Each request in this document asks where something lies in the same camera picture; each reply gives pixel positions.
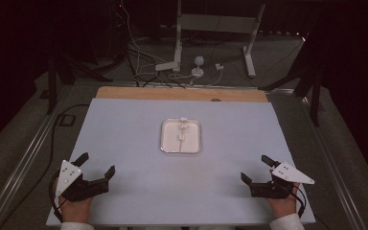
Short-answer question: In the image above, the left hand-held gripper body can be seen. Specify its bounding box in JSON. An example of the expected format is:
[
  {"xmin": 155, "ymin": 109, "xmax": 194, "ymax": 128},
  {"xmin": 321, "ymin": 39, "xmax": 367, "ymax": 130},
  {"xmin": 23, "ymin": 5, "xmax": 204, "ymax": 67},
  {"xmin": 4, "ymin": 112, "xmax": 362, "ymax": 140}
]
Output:
[{"xmin": 55, "ymin": 159, "xmax": 110, "ymax": 203}]

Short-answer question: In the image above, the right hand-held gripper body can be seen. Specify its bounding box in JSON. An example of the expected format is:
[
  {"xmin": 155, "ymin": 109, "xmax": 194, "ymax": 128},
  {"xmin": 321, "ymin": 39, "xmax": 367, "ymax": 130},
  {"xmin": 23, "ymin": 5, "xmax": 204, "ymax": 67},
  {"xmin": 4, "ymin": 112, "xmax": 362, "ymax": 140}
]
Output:
[{"xmin": 249, "ymin": 162, "xmax": 315, "ymax": 199}]

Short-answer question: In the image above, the white square tray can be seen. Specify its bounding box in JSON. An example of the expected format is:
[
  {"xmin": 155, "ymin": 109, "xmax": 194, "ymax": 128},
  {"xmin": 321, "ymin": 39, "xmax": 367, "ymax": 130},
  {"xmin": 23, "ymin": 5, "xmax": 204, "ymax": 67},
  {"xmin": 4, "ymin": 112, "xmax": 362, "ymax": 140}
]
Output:
[{"xmin": 159, "ymin": 118, "xmax": 203, "ymax": 154}]

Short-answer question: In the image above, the thin tan string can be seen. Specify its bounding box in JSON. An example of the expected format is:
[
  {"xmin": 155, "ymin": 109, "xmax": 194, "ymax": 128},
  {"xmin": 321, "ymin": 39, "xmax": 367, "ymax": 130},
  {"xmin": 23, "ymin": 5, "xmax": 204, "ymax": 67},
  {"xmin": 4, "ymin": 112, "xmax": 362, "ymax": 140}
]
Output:
[{"xmin": 177, "ymin": 121, "xmax": 186, "ymax": 153}]

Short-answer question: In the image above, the person's right hand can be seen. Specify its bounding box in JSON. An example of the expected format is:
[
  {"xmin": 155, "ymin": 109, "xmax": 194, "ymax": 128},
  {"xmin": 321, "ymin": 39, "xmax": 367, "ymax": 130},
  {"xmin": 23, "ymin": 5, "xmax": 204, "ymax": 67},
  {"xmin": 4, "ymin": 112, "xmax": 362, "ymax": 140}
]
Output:
[{"xmin": 267, "ymin": 185, "xmax": 301, "ymax": 219}]

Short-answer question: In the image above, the person's left hand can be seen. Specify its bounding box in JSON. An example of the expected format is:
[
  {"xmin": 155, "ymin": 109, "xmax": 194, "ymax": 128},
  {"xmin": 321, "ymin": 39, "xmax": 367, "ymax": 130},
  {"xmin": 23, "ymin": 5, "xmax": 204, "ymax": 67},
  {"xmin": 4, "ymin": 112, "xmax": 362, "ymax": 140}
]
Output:
[{"xmin": 58, "ymin": 195, "xmax": 93, "ymax": 224}]

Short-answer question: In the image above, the black square floor plate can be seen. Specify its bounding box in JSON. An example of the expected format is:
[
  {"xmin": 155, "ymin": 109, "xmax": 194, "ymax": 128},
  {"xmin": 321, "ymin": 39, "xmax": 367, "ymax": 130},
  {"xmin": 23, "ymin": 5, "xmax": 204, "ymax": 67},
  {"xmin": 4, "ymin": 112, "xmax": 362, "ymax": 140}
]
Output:
[{"xmin": 58, "ymin": 114, "xmax": 77, "ymax": 127}]

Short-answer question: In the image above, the pale blue table mat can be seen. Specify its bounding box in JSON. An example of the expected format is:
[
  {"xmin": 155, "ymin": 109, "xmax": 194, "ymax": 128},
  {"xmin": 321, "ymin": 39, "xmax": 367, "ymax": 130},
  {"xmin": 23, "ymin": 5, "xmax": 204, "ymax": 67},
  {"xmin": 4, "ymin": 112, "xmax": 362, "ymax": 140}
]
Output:
[{"xmin": 46, "ymin": 97, "xmax": 316, "ymax": 227}]

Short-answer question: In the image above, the black tripod stand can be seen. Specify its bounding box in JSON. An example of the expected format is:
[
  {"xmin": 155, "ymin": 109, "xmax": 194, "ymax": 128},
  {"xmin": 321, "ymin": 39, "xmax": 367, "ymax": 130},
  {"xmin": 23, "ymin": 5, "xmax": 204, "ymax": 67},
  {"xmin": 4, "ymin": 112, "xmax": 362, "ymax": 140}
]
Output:
[
  {"xmin": 46, "ymin": 47, "xmax": 114, "ymax": 115},
  {"xmin": 258, "ymin": 32, "xmax": 326, "ymax": 127}
]

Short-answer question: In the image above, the white power strip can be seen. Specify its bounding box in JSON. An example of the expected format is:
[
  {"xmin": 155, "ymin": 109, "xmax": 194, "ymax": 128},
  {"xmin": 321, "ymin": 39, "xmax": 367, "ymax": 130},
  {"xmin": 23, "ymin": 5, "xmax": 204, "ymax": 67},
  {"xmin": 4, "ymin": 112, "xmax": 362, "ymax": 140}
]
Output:
[{"xmin": 154, "ymin": 60, "xmax": 180, "ymax": 73}]

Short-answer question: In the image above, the white round webcam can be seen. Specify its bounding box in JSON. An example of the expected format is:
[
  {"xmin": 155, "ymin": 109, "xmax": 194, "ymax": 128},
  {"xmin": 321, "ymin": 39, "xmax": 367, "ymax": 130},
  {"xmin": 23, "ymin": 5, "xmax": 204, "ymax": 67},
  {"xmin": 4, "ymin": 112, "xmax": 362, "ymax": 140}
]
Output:
[{"xmin": 191, "ymin": 56, "xmax": 205, "ymax": 79}]

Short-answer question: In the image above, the white metal stand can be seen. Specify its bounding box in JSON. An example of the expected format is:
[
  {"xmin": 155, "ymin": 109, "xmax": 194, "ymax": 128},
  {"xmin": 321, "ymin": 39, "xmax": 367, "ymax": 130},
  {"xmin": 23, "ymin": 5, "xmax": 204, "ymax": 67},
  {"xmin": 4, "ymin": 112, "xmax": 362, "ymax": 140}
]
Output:
[{"xmin": 172, "ymin": 0, "xmax": 266, "ymax": 80}]

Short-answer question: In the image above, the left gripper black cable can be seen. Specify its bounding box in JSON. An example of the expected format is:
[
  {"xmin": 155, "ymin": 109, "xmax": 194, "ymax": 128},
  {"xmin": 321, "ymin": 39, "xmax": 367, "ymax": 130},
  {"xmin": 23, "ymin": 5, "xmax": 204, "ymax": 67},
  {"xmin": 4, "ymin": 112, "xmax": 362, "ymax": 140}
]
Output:
[{"xmin": 48, "ymin": 172, "xmax": 65, "ymax": 223}]

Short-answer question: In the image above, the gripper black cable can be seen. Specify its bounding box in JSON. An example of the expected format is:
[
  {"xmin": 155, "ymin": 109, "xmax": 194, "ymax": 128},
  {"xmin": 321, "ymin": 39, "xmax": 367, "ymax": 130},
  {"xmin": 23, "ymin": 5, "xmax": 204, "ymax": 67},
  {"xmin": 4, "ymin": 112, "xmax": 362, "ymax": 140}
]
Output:
[
  {"xmin": 48, "ymin": 172, "xmax": 65, "ymax": 223},
  {"xmin": 281, "ymin": 181, "xmax": 307, "ymax": 219}
]

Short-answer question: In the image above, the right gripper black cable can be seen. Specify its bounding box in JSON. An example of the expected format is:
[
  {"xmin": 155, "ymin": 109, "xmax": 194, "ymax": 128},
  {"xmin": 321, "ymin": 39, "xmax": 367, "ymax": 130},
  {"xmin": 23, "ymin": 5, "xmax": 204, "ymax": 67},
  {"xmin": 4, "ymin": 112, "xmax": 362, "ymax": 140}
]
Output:
[{"xmin": 281, "ymin": 181, "xmax": 307, "ymax": 219}]

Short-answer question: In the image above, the black floor cable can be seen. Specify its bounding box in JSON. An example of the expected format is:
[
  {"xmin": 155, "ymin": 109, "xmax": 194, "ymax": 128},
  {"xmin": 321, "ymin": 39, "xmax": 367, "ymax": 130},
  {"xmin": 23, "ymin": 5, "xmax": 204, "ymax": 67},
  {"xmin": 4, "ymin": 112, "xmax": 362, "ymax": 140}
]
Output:
[{"xmin": 0, "ymin": 103, "xmax": 91, "ymax": 230}]

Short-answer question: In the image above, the metal floor rail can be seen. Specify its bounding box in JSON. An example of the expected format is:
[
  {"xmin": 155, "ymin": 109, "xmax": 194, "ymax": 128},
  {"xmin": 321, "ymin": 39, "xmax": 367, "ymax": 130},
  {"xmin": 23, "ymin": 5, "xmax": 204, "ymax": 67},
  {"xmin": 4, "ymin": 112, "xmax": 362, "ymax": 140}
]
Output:
[
  {"xmin": 0, "ymin": 85, "xmax": 74, "ymax": 230},
  {"xmin": 299, "ymin": 95, "xmax": 368, "ymax": 230}
]

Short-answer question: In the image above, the black cable bundle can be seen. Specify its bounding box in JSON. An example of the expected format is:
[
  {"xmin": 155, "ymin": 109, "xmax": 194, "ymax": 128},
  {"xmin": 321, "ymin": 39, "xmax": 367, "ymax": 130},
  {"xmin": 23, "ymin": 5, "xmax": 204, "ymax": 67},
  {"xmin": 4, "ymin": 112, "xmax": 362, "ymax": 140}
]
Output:
[{"xmin": 125, "ymin": 47, "xmax": 187, "ymax": 89}]

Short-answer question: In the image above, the white cable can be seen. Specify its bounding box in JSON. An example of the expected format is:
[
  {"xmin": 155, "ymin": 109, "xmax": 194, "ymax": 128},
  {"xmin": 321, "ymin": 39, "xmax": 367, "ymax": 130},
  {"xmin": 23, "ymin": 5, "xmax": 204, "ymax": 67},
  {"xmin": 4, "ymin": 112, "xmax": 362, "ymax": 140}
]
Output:
[
  {"xmin": 167, "ymin": 69, "xmax": 223, "ymax": 87},
  {"xmin": 119, "ymin": 0, "xmax": 168, "ymax": 81}
]

